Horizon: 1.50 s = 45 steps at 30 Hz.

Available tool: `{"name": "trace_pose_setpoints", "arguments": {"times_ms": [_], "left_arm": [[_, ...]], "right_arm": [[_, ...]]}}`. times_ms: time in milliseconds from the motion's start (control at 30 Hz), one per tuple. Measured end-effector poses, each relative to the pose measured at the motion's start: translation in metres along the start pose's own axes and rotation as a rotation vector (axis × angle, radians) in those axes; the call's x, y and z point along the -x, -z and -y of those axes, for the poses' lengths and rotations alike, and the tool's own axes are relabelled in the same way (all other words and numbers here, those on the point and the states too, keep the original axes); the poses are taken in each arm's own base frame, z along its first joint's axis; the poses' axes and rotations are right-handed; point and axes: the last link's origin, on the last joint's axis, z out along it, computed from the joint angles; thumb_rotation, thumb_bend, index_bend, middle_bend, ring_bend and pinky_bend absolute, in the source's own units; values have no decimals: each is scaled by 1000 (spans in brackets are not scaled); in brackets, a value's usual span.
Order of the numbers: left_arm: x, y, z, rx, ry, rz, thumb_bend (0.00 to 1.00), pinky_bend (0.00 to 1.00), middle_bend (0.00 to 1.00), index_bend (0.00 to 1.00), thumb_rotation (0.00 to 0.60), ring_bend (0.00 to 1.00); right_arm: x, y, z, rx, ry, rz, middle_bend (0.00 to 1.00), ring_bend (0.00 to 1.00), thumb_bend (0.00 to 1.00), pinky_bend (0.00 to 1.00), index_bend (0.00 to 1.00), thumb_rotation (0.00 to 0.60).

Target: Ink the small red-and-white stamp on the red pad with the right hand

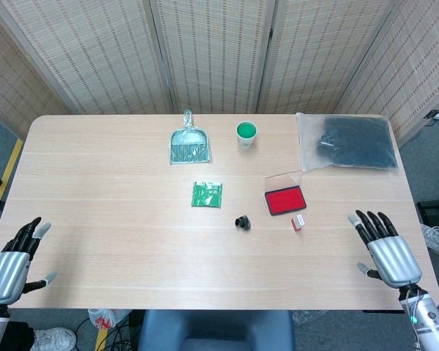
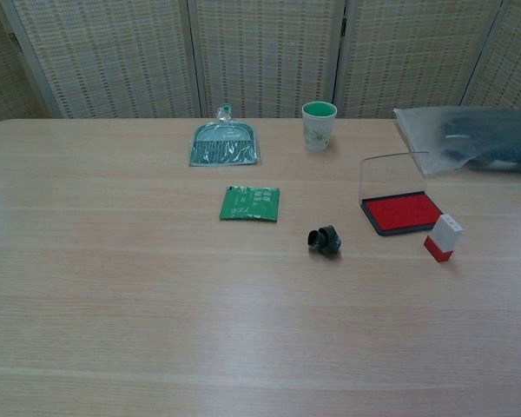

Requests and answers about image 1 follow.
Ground grey sneaker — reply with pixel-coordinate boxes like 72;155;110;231
420;223;439;257

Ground white cup with green inside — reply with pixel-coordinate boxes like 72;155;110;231
236;121;259;150

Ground blue chair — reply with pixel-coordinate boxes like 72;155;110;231
137;309;296;351

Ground white red plastic bag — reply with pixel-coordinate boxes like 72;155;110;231
87;308;120;329

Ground red ink pad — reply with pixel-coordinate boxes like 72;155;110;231
264;171;308;217

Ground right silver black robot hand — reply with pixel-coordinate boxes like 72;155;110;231
347;209;423;290

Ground bamboo folding screen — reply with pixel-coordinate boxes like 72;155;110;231
0;0;439;147

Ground green packet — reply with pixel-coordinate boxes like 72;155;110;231
190;180;225;210

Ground black floor cables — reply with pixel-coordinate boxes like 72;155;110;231
75;316;140;351

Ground plastic bag with black contents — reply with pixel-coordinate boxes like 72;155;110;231
296;112;400;173

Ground white sneaker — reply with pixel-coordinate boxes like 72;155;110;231
31;327;78;351

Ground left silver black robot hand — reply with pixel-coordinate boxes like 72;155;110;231
0;216;58;305

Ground teal dustpan in plastic bag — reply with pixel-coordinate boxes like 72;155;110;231
168;109;214;166

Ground small black clip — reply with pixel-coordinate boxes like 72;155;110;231
234;215;253;232

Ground black box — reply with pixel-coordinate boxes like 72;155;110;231
416;199;439;227

